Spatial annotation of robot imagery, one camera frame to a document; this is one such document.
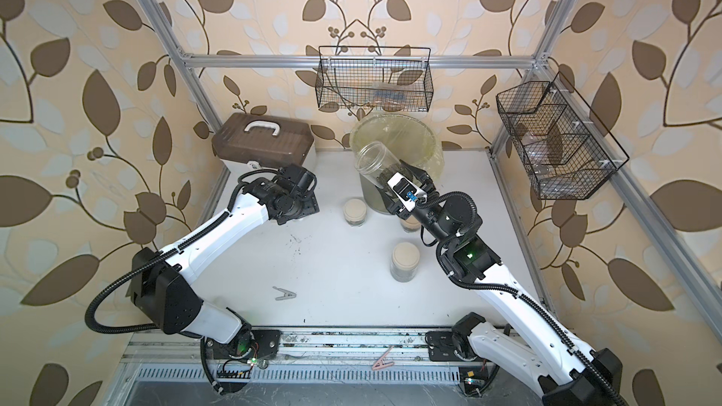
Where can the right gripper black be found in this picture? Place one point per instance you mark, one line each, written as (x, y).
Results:
(395, 206)

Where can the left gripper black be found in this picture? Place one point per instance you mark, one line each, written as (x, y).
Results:
(311, 206)

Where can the clear jar with tea leaves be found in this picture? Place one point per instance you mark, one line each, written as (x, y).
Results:
(379, 165)

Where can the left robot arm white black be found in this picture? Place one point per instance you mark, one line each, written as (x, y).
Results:
(161, 282)

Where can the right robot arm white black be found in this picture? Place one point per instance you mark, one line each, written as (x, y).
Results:
(558, 366)

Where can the mesh trash bin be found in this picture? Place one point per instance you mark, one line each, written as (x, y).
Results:
(395, 141)

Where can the jar with beige lid back-right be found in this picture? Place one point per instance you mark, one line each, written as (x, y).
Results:
(411, 224)

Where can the jar with beige lid back-left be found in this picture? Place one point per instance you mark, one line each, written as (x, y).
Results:
(355, 212)

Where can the brown lidded storage box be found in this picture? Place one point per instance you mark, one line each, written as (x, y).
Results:
(246, 142)

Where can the jar with beige lid front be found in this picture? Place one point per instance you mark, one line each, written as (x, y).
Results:
(405, 260)

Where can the grey clip on table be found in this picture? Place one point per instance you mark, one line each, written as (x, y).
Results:
(284, 294)

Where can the plastic bag in right basket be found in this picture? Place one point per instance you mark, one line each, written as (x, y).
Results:
(559, 171)

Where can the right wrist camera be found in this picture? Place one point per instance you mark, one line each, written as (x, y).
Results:
(408, 193)

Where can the back wire basket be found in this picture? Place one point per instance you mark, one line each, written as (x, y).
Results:
(374, 77)

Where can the wire basket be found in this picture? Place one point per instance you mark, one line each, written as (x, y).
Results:
(374, 77)
(540, 110)

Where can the right wire basket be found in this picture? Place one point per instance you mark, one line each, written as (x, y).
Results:
(540, 110)

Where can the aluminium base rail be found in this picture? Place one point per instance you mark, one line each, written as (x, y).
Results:
(312, 355)

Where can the pink clip on rail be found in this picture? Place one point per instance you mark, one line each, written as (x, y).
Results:
(382, 363)

